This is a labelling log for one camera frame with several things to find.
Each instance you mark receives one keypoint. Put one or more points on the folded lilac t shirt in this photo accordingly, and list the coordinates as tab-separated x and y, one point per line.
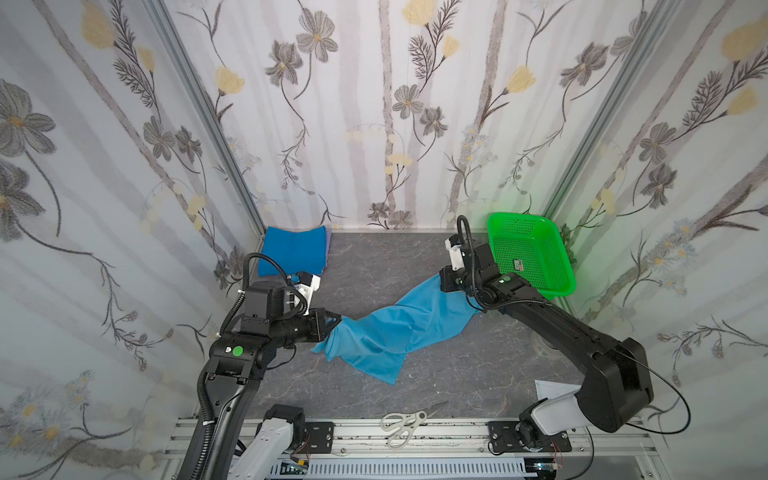
328	249

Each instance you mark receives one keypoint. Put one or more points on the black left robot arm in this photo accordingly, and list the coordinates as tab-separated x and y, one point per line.
272	312

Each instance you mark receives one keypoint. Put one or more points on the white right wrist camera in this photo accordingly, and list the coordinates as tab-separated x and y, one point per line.
461	254

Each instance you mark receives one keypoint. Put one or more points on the white handled scissors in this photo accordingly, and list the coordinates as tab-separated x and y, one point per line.
400	427

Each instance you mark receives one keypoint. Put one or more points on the green plastic basket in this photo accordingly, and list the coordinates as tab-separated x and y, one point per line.
537	241

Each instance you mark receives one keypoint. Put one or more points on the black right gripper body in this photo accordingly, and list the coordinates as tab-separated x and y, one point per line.
453	279

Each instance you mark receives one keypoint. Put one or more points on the white slotted cable duct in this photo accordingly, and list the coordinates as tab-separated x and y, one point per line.
405	468

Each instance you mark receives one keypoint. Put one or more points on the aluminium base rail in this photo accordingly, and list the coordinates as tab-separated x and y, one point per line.
583	453

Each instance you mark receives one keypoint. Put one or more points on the light blue t shirt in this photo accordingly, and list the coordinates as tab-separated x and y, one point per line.
378	343

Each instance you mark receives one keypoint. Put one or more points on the folded blue t shirt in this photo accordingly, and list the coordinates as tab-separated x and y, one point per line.
298	251

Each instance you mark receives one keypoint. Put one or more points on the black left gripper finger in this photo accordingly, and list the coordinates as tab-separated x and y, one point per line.
331	317
330	333

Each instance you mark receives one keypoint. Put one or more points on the clear plastic bag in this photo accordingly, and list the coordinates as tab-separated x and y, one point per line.
550	390

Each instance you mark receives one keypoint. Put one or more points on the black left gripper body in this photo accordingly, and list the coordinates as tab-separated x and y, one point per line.
320	326

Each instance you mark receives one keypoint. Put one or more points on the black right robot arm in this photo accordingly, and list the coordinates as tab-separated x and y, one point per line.
616	385

